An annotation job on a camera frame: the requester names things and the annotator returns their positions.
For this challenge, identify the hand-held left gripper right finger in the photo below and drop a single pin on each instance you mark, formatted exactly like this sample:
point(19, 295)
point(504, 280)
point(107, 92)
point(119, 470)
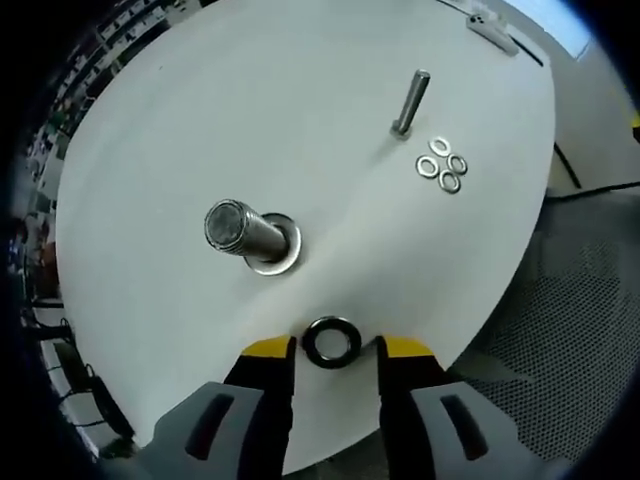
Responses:
point(400, 410)

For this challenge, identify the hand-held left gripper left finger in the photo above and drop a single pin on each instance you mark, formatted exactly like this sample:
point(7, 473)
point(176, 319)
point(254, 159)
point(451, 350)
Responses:
point(265, 400)

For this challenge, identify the large steel washer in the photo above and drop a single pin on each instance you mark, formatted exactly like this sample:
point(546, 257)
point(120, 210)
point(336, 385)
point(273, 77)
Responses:
point(272, 269)

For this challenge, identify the large threaded stud bolt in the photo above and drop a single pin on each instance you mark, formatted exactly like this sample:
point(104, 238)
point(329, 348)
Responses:
point(260, 237)

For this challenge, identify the small steel washer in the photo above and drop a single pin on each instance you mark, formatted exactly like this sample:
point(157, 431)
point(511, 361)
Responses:
point(432, 144)
point(419, 166)
point(440, 182)
point(449, 164)

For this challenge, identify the small threaded stud bolt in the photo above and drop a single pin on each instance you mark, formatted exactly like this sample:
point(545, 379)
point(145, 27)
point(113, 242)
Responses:
point(412, 100)

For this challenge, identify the grey mesh office chair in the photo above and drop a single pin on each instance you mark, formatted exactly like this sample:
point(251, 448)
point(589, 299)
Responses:
point(560, 310)

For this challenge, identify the white storage shelf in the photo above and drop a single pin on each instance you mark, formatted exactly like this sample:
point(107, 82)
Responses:
point(95, 65)

